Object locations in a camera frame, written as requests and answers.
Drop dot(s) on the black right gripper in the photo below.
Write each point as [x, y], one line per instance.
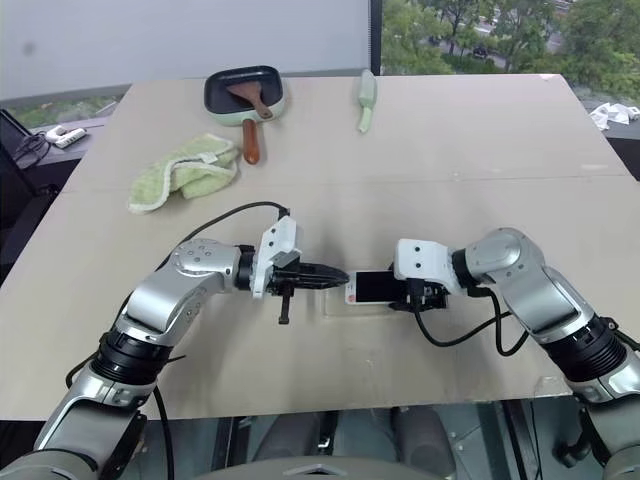
[427, 295]

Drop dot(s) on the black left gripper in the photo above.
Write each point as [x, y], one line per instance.
[285, 280]

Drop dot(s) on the white smartphone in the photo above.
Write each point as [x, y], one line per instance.
[370, 286]

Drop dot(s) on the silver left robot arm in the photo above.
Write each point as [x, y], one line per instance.
[160, 295]

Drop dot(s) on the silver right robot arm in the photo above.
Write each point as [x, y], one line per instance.
[540, 295]

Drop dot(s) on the clear plastic phone case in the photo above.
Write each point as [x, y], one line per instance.
[357, 310]

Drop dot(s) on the green fluffy towel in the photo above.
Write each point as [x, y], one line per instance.
[175, 175]

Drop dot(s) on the pale green sheathed knife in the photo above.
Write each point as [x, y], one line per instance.
[367, 90]

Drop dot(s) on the grey robot torso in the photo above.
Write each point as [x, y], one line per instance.
[325, 470]

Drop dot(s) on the brown wooden spatula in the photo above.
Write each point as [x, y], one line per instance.
[247, 96]

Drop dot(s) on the green square frying pan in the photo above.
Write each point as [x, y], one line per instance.
[245, 87]

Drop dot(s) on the white crumpled cloth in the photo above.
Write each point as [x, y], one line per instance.
[612, 114]

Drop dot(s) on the grey side table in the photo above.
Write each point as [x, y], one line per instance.
[65, 155]

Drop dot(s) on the white power strip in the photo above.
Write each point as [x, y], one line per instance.
[65, 136]

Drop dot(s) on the black monitor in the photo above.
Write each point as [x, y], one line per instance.
[15, 170]

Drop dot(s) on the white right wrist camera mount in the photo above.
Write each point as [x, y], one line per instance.
[422, 260]

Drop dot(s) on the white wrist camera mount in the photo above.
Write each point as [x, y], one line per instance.
[277, 240]
[422, 260]

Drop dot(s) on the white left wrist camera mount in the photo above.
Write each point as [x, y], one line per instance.
[277, 240]

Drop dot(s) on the dark window frame post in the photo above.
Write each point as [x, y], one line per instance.
[376, 35]

